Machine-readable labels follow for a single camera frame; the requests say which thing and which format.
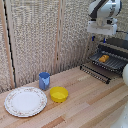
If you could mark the white black Franka robot arm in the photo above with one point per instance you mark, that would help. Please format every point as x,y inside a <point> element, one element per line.
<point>104,8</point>

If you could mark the black dish rack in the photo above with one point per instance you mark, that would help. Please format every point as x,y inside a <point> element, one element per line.
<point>116,45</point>

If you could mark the yellow bowl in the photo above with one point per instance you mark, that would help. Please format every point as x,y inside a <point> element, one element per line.
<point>59,94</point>

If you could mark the orange toy bread loaf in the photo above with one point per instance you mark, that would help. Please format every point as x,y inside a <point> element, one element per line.
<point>103,58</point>

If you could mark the blue mug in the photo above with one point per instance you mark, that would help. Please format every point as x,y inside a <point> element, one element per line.
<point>44,80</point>

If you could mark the white floral rim plate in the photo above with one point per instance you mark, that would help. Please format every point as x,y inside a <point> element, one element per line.
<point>25,101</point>

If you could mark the black oven rack tray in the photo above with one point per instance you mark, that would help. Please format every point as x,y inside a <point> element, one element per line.
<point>113,62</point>

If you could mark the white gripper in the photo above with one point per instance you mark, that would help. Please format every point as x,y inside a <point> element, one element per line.
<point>102,27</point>

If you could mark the open oven door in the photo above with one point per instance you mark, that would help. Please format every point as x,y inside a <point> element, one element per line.
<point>95,73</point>

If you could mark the woven rattan folding screen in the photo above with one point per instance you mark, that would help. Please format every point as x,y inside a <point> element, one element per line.
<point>31,40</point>

